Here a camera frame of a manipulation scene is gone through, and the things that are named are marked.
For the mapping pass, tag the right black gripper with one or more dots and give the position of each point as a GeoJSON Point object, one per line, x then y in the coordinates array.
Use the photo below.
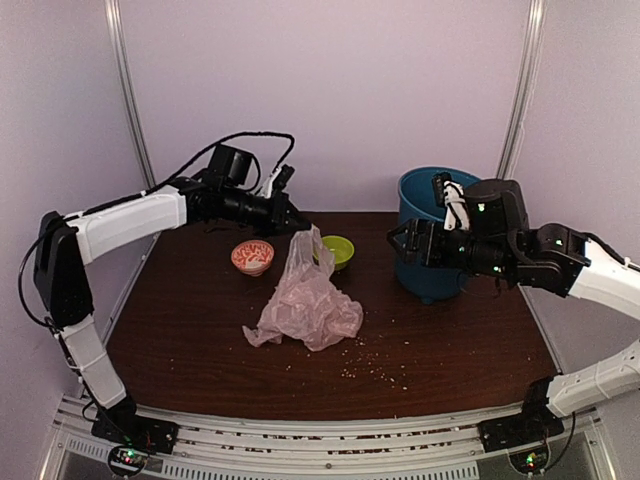
{"type": "Point", "coordinates": [417, 228]}

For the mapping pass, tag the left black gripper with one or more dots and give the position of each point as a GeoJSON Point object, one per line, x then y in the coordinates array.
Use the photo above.
{"type": "Point", "coordinates": [275, 222]}

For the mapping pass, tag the pink plastic trash bag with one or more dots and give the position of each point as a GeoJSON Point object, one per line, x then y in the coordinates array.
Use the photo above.
{"type": "Point", "coordinates": [306, 305]}

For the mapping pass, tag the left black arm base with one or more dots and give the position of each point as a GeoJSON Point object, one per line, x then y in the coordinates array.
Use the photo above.
{"type": "Point", "coordinates": [134, 445]}

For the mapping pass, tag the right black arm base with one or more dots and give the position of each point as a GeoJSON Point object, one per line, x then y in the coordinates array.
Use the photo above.
{"type": "Point", "coordinates": [525, 434]}

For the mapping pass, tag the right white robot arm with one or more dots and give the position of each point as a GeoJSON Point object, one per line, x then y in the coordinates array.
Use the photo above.
{"type": "Point", "coordinates": [553, 258]}

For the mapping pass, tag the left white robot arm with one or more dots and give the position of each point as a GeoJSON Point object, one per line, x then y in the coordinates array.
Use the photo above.
{"type": "Point", "coordinates": [66, 245]}

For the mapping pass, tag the blue plastic trash bin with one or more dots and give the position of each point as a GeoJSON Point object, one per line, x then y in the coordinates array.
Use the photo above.
{"type": "Point", "coordinates": [417, 200]}

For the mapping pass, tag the green plastic bowl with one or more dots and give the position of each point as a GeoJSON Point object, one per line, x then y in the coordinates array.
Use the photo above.
{"type": "Point", "coordinates": [342, 249]}

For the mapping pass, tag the red patterned white bowl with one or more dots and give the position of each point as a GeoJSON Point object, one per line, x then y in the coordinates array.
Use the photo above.
{"type": "Point", "coordinates": [253, 257]}

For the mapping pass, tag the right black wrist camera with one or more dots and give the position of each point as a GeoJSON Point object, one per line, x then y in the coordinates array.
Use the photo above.
{"type": "Point", "coordinates": [449, 195]}

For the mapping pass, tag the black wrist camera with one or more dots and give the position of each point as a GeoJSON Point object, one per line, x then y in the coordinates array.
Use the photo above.
{"type": "Point", "coordinates": [449, 195]}
{"type": "Point", "coordinates": [228, 167]}

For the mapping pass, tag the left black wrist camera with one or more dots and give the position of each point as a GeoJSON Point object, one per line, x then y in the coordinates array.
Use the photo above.
{"type": "Point", "coordinates": [228, 167]}

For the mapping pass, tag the right aluminium frame post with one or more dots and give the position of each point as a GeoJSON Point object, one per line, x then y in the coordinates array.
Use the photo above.
{"type": "Point", "coordinates": [525, 88]}

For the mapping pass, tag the aluminium frame post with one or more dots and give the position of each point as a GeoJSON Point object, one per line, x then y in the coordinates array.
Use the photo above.
{"type": "Point", "coordinates": [118, 41]}
{"type": "Point", "coordinates": [525, 88]}

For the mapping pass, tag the aluminium front rail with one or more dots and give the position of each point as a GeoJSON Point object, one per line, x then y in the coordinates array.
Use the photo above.
{"type": "Point", "coordinates": [446, 446]}

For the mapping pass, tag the left aluminium frame post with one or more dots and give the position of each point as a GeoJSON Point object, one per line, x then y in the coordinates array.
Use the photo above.
{"type": "Point", "coordinates": [118, 41]}

